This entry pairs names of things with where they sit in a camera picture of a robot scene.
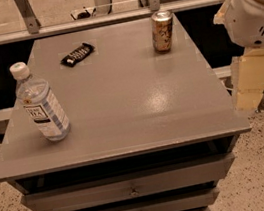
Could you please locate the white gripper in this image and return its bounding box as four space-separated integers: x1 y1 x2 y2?
213 0 264 111

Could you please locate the clear plastic water bottle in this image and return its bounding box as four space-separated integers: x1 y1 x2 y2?
10 62 71 142

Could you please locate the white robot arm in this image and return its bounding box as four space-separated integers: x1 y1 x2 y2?
213 0 264 111

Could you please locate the black rxbar chocolate wrapper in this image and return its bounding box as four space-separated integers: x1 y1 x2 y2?
60 43 95 67

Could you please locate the gold drink can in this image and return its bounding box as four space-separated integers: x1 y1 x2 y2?
151 10 173 53

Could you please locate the grey drawer cabinet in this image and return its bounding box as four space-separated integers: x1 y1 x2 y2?
0 19 249 211

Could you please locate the top grey drawer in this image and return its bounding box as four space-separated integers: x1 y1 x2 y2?
21 153 235 211

